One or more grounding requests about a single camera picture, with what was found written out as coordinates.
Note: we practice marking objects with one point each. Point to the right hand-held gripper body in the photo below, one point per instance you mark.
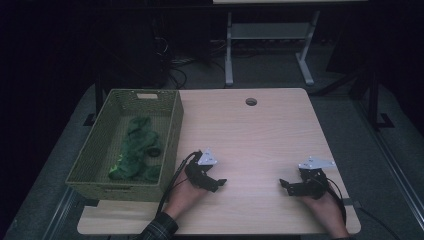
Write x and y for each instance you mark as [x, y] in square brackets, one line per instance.
[313, 181]

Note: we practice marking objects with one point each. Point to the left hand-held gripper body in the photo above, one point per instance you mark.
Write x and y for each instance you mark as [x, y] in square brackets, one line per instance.
[196, 173]

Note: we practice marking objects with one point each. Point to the green plush pet hoodie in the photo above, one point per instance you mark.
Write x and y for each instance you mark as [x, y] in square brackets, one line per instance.
[136, 150]

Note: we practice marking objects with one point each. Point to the green woven basket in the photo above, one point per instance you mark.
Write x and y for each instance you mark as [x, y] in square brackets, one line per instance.
[100, 160]

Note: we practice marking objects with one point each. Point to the person's left hand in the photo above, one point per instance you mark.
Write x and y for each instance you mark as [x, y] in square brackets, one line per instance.
[185, 198]

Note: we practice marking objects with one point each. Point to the person's right hand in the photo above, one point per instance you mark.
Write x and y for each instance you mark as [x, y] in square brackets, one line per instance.
[325, 210]

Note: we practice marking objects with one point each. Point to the black stand leg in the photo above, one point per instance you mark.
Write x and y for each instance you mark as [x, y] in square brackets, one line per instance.
[98, 100]
[375, 100]

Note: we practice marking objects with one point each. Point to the grey metal stand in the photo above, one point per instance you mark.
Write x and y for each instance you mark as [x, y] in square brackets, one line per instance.
[270, 31]

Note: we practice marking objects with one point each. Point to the grey table edge bracket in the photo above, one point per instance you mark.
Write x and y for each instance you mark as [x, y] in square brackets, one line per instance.
[351, 202]

